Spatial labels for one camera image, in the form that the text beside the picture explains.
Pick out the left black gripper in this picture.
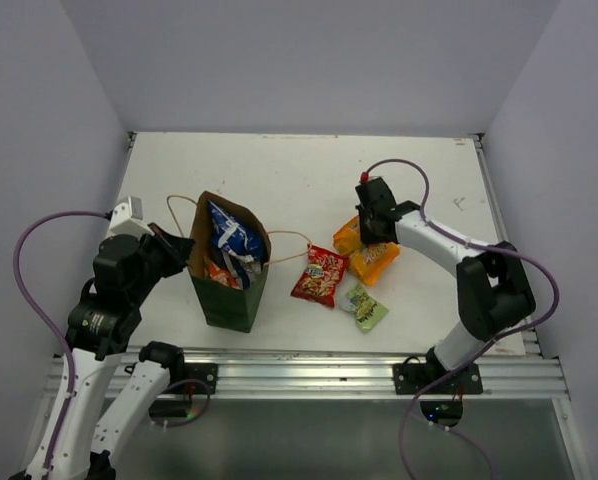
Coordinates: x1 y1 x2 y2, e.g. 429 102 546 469
129 221 195 303

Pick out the orange candy packet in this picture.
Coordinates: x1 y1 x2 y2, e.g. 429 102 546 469
333 216 400 286

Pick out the red snack packet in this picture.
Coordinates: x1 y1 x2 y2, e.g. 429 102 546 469
290 246 348 309

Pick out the Fox's fruit candy bag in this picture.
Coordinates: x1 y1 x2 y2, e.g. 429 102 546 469
204 255 243 290

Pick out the green paper bag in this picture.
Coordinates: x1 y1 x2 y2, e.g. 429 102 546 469
166 190 313 333

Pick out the blue chips bag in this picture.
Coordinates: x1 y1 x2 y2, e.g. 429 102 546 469
208 201 267 290

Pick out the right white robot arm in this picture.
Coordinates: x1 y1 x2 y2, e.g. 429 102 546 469
355 173 536 393

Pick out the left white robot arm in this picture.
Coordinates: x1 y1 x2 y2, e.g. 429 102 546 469
16 223 194 479

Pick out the small green snack packet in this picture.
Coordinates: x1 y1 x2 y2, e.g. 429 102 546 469
339 283 389 333

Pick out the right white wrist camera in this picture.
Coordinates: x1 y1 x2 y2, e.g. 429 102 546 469
359 171 379 184

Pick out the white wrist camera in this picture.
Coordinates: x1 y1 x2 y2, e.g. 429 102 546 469
108 196 151 238
359 171 379 184

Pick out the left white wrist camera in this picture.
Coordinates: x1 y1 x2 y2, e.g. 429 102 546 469
108 196 151 238

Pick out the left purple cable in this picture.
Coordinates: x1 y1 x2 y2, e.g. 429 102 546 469
12 209 211 480

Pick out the purple cable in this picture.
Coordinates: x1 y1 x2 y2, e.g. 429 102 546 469
12 209 211 480
366 158 561 480

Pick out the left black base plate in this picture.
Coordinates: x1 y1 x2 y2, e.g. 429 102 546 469
170 362 219 396

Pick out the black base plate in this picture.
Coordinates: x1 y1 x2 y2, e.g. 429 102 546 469
392 362 484 395
170 362 219 396

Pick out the aluminium mounting rail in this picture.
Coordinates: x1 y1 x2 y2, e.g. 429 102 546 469
184 349 569 400

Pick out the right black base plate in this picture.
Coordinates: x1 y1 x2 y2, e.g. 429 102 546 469
392 362 484 395

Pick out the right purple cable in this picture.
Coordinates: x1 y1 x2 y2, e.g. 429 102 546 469
366 158 561 480

